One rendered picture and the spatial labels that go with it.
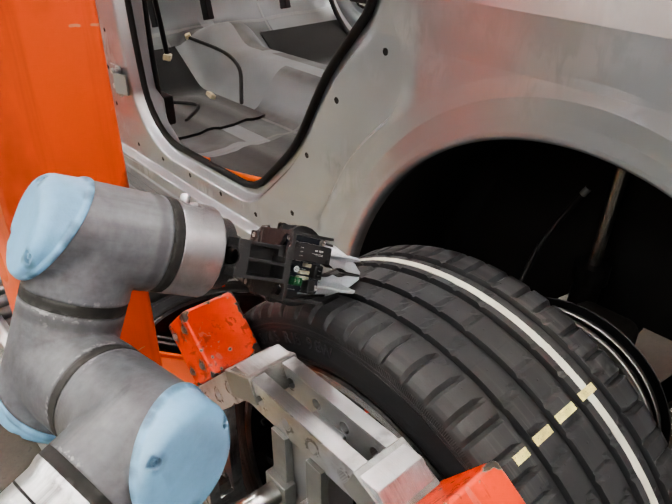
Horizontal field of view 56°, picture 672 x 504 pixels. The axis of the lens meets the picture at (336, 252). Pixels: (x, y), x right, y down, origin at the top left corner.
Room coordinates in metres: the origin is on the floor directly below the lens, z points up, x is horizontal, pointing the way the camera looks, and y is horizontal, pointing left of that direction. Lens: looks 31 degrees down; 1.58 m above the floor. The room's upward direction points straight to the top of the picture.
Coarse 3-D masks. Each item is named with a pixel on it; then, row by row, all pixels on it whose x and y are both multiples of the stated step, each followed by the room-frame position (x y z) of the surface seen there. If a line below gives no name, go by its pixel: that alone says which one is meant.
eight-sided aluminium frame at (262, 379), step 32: (288, 352) 0.56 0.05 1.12; (224, 384) 0.56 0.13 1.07; (256, 384) 0.50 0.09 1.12; (288, 384) 0.53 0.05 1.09; (320, 384) 0.50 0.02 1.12; (288, 416) 0.46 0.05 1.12; (352, 416) 0.46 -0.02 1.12; (320, 448) 0.42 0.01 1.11; (352, 448) 0.42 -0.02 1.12; (384, 448) 0.42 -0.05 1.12; (224, 480) 0.66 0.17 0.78; (352, 480) 0.39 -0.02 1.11; (384, 480) 0.38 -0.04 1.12; (416, 480) 0.39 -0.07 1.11
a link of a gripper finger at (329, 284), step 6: (324, 276) 0.61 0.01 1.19; (330, 276) 0.61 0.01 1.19; (336, 276) 0.62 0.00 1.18; (342, 276) 0.62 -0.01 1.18; (348, 276) 0.63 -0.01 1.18; (354, 276) 0.63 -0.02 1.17; (318, 282) 0.60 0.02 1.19; (324, 282) 0.60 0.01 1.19; (330, 282) 0.61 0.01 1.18; (336, 282) 0.61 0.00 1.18; (342, 282) 0.62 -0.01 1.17; (348, 282) 0.62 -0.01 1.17; (354, 282) 0.63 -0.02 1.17; (318, 288) 0.58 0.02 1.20; (324, 288) 0.58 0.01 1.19; (330, 288) 0.58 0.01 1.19; (336, 288) 0.58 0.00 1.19; (342, 288) 0.59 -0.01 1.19; (348, 288) 0.59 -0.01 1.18; (324, 294) 0.60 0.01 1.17; (330, 294) 0.60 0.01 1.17
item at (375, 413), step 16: (320, 368) 0.56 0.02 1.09; (336, 384) 0.54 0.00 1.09; (352, 400) 0.82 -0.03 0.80; (368, 400) 0.50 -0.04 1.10; (256, 416) 0.69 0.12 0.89; (384, 416) 0.48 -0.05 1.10; (256, 432) 0.69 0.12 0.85; (400, 432) 0.46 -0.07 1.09; (256, 448) 0.69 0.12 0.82; (272, 448) 0.70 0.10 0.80; (416, 448) 0.45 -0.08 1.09; (256, 464) 0.68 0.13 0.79; (272, 464) 0.68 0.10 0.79; (256, 480) 0.68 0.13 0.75
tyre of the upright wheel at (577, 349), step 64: (384, 256) 0.72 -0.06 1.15; (448, 256) 0.68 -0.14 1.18; (256, 320) 0.65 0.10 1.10; (320, 320) 0.56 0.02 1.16; (384, 320) 0.54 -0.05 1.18; (448, 320) 0.55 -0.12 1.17; (384, 384) 0.48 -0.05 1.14; (448, 384) 0.46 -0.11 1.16; (512, 384) 0.47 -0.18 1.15; (448, 448) 0.41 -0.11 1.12; (512, 448) 0.41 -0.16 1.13; (576, 448) 0.42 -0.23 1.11; (640, 448) 0.45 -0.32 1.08
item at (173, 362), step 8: (160, 352) 0.91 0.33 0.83; (168, 352) 0.92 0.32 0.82; (168, 360) 0.90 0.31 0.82; (176, 360) 0.91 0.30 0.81; (184, 360) 0.93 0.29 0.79; (168, 368) 0.86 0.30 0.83; (176, 368) 0.88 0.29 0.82; (184, 368) 0.89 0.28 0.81; (184, 376) 0.85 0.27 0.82; (192, 376) 0.87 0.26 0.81
